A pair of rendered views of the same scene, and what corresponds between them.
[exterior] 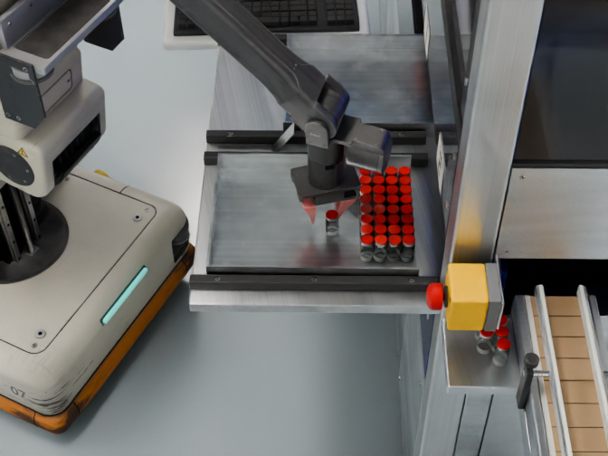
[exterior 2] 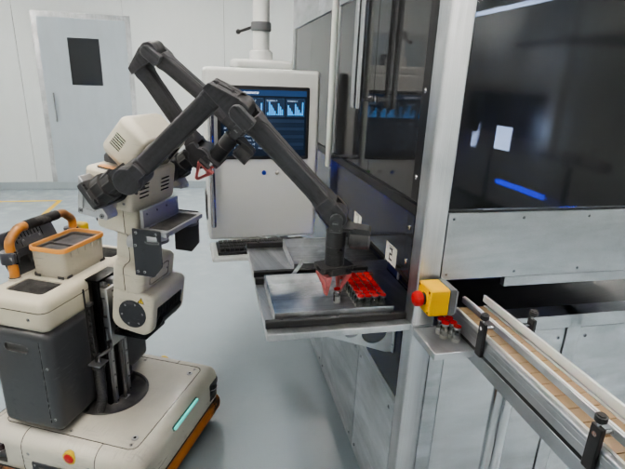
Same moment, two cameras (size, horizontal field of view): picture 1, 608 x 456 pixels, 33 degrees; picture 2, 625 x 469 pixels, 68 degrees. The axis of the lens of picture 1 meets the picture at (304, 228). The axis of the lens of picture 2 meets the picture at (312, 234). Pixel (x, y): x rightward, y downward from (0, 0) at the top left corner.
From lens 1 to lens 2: 75 cm
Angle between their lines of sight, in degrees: 32
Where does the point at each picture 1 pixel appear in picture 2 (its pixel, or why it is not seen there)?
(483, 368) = (448, 344)
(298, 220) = (315, 299)
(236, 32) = (296, 161)
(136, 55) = (170, 321)
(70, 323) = (153, 429)
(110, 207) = (172, 370)
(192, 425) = not seen: outside the picture
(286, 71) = (320, 185)
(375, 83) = not seen: hidden behind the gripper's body
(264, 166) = (288, 282)
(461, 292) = (434, 288)
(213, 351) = (236, 454)
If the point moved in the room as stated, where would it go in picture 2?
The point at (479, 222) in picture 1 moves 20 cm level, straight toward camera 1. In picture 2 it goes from (432, 252) to (454, 285)
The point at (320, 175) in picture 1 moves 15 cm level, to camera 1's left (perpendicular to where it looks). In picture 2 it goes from (334, 257) to (282, 260)
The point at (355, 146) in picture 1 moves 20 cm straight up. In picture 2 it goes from (354, 233) to (359, 161)
